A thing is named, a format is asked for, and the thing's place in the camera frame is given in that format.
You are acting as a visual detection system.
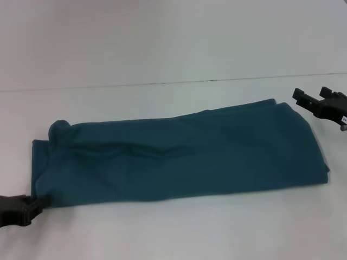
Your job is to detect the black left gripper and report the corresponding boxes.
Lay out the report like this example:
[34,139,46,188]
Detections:
[0,194,52,227]

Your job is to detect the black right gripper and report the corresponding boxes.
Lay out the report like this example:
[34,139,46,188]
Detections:
[292,86,347,126]

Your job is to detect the teal blue FREE t-shirt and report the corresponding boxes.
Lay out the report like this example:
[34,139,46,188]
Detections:
[30,97,331,208]

